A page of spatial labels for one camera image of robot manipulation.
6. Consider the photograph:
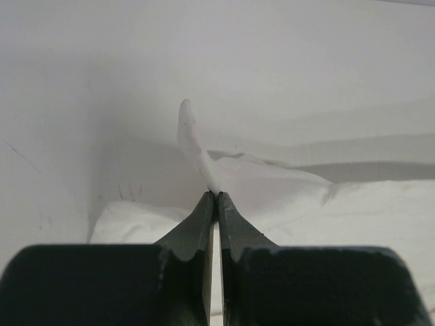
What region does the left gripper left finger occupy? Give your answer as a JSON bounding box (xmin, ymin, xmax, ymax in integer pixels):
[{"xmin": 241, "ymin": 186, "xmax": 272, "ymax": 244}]
[{"xmin": 1, "ymin": 192, "xmax": 214, "ymax": 325}]

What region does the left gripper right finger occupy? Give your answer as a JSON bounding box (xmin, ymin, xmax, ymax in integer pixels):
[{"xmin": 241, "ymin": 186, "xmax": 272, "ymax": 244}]
[{"xmin": 217, "ymin": 192, "xmax": 431, "ymax": 325}]

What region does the cream white t shirt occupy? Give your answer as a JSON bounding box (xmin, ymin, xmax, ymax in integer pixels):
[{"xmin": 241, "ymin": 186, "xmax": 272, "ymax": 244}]
[{"xmin": 86, "ymin": 98, "xmax": 435, "ymax": 326}]

